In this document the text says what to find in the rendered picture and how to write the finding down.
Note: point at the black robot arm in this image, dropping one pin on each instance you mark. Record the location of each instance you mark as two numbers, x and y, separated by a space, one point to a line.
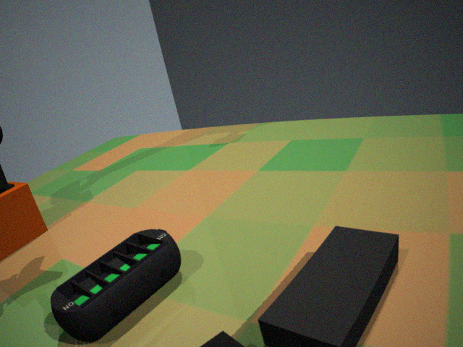
3 182

